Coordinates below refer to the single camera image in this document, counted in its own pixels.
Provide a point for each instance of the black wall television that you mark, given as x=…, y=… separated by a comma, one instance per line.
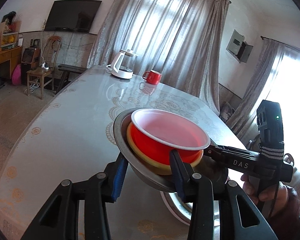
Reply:
x=72, y=15

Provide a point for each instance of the narrow grey curtain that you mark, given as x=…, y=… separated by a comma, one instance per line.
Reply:
x=257, y=85

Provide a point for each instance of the yellow plastic bowl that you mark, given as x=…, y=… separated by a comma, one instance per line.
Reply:
x=160, y=170

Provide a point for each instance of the white glass electric kettle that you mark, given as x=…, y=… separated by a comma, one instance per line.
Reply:
x=122, y=67

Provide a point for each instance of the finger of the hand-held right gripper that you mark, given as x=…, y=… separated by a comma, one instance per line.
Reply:
x=235, y=150
x=215, y=153

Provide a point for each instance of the black speaker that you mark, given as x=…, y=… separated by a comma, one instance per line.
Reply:
x=30, y=60

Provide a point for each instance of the wall electrical box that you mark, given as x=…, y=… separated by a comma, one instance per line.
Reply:
x=236, y=43

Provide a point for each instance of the dark bench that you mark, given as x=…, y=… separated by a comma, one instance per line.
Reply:
x=71, y=68

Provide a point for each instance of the small white device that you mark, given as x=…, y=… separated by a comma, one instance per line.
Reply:
x=20, y=42

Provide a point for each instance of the round-back wooden chair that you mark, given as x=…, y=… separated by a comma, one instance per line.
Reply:
x=252, y=143

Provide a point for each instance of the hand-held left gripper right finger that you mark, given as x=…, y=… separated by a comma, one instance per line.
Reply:
x=177, y=175

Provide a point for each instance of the orange wooden desk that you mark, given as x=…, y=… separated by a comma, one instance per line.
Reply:
x=0, y=57

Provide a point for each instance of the wide grey curtain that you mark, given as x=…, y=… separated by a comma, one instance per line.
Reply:
x=165, y=30

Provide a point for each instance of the grey cloth pile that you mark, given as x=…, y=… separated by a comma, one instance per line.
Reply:
x=227, y=112

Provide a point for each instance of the red mug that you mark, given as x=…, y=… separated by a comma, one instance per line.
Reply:
x=153, y=77

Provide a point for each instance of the white power strip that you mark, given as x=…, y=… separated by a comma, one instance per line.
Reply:
x=45, y=66

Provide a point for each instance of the red plastic bowl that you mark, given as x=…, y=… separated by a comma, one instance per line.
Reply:
x=165, y=132

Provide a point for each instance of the stainless steel bowl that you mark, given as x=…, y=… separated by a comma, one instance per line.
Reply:
x=145, y=177

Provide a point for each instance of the person's right hand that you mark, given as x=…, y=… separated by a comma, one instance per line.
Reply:
x=282, y=200

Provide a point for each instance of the white plate with pink roses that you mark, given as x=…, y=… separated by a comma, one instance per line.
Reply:
x=175, y=205

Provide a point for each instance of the pink bag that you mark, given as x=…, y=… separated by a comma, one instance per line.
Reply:
x=16, y=76

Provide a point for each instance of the wooden desktop shelf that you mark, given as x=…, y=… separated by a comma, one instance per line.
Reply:
x=10, y=33

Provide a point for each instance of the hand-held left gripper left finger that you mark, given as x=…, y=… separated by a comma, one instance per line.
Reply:
x=118, y=177

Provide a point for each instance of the person's right forearm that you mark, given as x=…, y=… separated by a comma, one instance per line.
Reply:
x=297, y=230

